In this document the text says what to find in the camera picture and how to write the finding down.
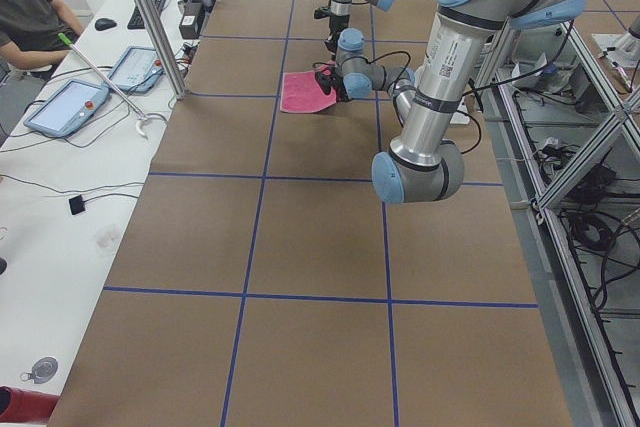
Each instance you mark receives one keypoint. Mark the pink towel with grey back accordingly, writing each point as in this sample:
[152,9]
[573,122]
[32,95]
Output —
[301,94]

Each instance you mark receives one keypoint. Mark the person in dark shirt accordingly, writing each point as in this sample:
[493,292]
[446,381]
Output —
[30,32]

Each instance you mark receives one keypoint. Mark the black power adapter box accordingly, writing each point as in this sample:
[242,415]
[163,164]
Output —
[191,23]

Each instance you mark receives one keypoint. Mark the red object at corner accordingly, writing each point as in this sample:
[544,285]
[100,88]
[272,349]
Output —
[26,406]

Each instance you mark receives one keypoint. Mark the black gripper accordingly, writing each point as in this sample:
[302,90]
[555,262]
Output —
[335,28]
[336,84]

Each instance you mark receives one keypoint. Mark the metal rod with green tip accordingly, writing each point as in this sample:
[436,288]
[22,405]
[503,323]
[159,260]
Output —
[142,117]

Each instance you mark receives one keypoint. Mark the small black square pad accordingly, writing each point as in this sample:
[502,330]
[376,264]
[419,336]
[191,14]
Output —
[77,205]

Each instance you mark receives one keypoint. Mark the aluminium frame post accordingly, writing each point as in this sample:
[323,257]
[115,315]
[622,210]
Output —
[160,41]

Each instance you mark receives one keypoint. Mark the aluminium side frame rail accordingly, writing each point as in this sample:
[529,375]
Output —
[572,107]

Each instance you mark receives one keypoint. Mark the far blue teach pendant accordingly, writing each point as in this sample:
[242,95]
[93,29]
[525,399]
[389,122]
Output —
[137,71]

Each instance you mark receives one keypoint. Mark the blue teach pendant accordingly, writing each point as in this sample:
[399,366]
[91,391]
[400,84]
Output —
[68,109]
[137,71]

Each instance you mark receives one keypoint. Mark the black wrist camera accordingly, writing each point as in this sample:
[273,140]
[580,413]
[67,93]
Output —
[322,12]
[324,81]

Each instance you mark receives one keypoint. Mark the near blue teach pendant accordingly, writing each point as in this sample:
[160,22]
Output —
[68,109]

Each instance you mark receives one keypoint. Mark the black computer mouse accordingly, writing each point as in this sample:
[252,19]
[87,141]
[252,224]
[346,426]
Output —
[102,24]

